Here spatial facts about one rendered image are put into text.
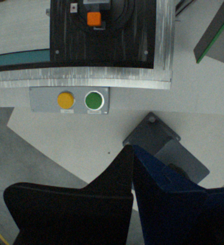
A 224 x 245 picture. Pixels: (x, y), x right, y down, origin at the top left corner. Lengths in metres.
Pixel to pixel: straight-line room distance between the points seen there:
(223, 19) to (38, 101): 0.43
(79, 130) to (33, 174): 1.57
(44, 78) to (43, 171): 1.59
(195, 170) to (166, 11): 0.37
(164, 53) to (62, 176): 1.70
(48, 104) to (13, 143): 1.54
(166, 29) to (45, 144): 0.52
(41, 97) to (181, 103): 0.41
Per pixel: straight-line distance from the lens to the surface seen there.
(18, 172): 2.14
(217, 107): 0.58
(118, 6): 0.35
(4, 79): 0.47
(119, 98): 0.45
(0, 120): 1.90
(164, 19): 0.39
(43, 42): 0.45
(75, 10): 0.34
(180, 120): 0.52
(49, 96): 0.39
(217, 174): 0.74
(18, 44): 0.49
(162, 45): 0.37
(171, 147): 0.30
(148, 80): 0.36
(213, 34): 0.31
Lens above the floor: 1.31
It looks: 71 degrees down
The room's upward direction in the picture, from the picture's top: 174 degrees counter-clockwise
